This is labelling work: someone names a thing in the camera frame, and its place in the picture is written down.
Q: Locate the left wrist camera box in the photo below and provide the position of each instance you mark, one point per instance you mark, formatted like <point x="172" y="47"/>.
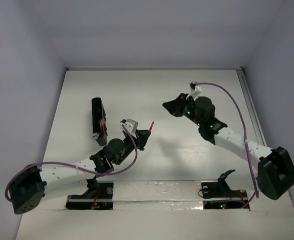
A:
<point x="129" y="126"/>

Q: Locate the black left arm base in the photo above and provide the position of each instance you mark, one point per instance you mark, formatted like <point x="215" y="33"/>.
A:
<point x="98" y="196"/>

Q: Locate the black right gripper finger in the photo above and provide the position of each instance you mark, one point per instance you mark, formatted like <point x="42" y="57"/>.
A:
<point x="179" y="102"/>
<point x="175" y="108"/>

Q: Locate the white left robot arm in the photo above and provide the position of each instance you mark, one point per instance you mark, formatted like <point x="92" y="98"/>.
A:
<point x="43" y="181"/>

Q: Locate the black stationery container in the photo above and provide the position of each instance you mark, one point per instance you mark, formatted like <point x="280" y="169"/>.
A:
<point x="98" y="113"/>

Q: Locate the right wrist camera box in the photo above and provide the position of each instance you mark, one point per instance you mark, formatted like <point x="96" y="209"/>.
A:
<point x="195" y="90"/>

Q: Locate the clear red gel pen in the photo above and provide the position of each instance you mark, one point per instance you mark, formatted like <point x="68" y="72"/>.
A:
<point x="101" y="127"/>

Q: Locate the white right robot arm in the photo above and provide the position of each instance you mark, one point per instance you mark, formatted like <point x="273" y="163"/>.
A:
<point x="275" y="169"/>

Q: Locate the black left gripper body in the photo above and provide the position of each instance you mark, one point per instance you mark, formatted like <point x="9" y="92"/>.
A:
<point x="138" y="137"/>

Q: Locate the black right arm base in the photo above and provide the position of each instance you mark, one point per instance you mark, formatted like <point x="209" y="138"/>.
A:
<point x="217" y="195"/>

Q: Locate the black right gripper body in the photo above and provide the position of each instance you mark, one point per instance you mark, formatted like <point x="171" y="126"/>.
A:
<point x="190" y="111"/>

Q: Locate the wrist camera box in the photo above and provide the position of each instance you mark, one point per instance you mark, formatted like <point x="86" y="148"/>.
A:
<point x="195" y="90"/>
<point x="129" y="126"/>

